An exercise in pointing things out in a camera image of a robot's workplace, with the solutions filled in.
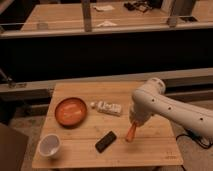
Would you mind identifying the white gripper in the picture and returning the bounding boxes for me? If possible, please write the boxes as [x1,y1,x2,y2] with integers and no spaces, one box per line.
[129,107,151,127]

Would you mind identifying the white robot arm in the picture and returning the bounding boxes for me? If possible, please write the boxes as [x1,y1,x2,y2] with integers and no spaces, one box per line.
[129,78,213,141]

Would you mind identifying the white ceramic cup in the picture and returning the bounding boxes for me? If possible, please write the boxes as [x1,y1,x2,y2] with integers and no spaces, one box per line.
[38,134,61,159]

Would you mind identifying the white tube with label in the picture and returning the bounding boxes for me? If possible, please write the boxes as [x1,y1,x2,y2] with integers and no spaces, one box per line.
[90,101,122,116]

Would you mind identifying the black rectangular block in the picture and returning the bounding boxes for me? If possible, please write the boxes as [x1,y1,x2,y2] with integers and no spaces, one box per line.
[95,131,117,153]

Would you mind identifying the white paper on bench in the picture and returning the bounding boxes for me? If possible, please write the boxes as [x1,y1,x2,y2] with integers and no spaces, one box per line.
[97,20,117,27]

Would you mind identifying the dark tools on bench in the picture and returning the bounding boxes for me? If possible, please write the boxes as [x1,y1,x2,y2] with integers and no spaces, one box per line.
[124,0,159,13]

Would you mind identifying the white paper sheet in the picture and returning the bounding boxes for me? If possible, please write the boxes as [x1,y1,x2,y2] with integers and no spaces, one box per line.
[93,5,115,12]

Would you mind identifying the metal clamp left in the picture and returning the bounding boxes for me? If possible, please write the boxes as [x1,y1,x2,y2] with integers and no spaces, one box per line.
[0,68,27,88]

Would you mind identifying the metal post right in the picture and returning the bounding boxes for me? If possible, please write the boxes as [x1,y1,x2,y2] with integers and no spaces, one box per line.
[167,0,188,28]

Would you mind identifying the metal post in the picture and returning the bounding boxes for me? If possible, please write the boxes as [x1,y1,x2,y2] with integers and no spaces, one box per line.
[167,0,188,28]
[81,0,92,32]

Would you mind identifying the metal post left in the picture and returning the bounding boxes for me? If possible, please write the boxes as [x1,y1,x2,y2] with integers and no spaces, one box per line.
[81,0,92,32]

